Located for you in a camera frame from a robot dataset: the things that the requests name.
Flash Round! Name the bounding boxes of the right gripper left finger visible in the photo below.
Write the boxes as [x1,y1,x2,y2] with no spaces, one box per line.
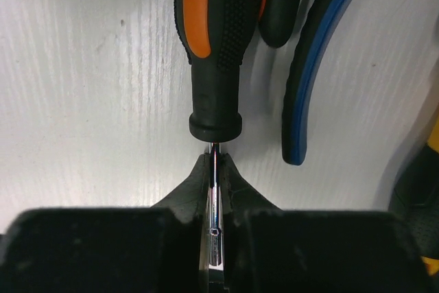
[1,155,209,292]

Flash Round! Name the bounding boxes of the orange black pliers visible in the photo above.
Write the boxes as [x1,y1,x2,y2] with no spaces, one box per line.
[259,0,300,48]

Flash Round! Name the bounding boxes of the blue handled pliers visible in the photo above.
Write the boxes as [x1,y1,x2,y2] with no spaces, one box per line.
[281,0,352,166]

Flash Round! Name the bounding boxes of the orange black nut driver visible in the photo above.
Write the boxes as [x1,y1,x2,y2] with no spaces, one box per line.
[174,0,260,267]

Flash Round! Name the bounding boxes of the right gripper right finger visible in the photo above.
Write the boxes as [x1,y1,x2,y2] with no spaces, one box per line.
[220,154,433,292]

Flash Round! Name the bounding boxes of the yellow black screwdriver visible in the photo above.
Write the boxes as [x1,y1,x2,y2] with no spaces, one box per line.
[387,140,439,275]

